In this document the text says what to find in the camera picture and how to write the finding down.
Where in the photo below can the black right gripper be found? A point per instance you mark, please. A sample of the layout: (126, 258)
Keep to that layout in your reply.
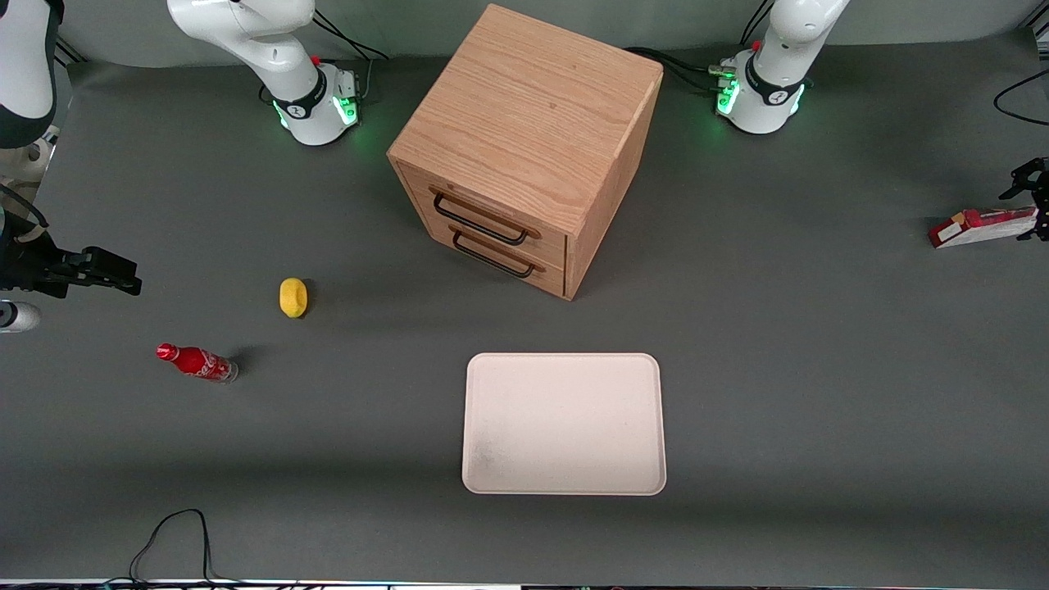
(31, 271)

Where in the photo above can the red tartan cookie box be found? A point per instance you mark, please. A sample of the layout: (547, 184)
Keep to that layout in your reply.
(983, 225)

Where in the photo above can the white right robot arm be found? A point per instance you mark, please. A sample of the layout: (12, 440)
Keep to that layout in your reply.
(307, 106)

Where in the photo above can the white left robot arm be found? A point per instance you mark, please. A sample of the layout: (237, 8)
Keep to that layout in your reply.
(766, 98)

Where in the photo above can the cream plastic tray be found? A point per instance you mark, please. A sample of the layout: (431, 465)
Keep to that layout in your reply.
(565, 422)

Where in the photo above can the red cola bottle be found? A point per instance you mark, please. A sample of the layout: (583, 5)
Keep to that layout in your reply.
(197, 361)

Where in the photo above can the yellow lemon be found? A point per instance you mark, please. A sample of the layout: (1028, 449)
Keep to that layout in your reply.
(293, 297)

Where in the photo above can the wooden drawer front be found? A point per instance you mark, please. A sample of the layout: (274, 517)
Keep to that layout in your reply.
(549, 246)
(551, 277)

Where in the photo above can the wooden two-drawer cabinet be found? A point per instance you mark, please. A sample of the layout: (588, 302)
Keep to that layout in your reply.
(524, 115)

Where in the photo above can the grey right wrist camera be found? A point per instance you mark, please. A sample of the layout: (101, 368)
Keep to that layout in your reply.
(18, 317)

